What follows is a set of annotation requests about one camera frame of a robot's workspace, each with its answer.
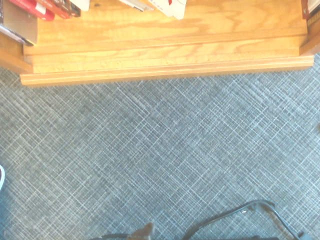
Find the wooden bookshelf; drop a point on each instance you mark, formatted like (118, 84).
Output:
(162, 50)

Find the plain white cover book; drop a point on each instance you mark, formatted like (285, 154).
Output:
(81, 4)

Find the thin grey white book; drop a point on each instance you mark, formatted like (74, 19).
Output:
(136, 4)

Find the black white cover book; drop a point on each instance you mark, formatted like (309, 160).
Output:
(311, 8)

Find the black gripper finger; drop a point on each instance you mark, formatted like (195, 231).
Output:
(147, 231)

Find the beige grey cover book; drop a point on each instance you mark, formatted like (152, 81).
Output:
(20, 25)

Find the dark red book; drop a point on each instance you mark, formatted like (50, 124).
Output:
(62, 8)

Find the white curved tube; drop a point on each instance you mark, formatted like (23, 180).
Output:
(2, 177)

